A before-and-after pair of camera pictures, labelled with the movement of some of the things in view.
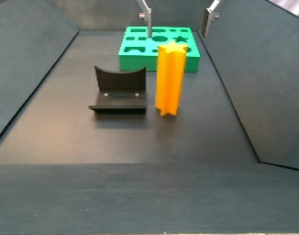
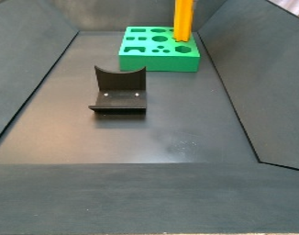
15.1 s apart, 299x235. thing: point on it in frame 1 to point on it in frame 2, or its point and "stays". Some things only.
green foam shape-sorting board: x=140 y=49 stays
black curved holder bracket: x=121 y=93 stays
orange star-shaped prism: x=171 y=78 to x=183 y=19
